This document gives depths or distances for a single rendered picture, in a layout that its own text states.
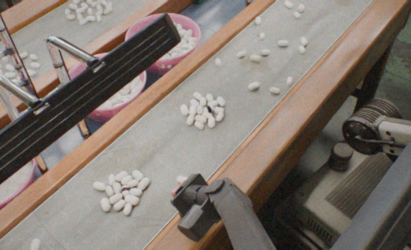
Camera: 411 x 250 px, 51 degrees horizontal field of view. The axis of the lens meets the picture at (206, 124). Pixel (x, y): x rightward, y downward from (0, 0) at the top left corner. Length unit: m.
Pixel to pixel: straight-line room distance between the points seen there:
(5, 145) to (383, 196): 0.65
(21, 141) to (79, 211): 0.35
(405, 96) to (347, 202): 1.21
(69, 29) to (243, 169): 0.91
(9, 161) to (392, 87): 2.14
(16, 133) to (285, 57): 0.94
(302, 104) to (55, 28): 0.97
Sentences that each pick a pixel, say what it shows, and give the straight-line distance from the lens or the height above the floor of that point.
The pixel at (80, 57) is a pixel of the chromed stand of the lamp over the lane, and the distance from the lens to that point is 0.98.
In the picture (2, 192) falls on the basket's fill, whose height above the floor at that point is 0.74.
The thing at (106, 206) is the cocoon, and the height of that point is 0.76.
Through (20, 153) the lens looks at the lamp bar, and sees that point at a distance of 0.90.
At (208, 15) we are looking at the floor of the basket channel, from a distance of 1.82.
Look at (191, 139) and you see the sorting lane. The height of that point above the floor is 0.74.
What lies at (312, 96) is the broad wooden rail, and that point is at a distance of 1.36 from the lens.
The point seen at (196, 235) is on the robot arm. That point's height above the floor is 0.88.
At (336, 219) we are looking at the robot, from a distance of 1.46.
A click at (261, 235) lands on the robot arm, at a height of 1.10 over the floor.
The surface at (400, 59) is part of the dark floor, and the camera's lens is 2.83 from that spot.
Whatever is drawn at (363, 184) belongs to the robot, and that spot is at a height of 0.48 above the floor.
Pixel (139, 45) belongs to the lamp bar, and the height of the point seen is 1.09.
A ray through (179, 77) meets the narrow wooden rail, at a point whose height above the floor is 0.76.
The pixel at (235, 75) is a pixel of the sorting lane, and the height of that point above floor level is 0.74.
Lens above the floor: 1.71
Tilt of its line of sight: 49 degrees down
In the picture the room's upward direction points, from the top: 3 degrees counter-clockwise
